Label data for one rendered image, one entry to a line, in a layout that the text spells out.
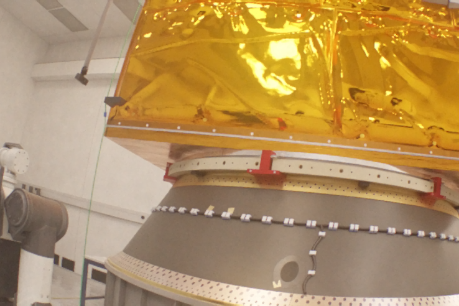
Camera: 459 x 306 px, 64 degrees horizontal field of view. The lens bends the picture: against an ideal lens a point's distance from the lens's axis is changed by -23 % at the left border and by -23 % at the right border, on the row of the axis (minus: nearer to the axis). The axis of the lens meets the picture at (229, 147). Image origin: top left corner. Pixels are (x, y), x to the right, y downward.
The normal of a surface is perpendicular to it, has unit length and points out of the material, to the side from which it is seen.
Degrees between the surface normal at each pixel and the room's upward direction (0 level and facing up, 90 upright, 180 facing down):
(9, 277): 101
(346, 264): 62
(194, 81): 88
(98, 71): 90
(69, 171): 90
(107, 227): 90
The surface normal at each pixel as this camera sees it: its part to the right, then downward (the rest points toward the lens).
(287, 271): -0.18, -0.68
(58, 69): -0.27, -0.26
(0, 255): 0.85, 0.24
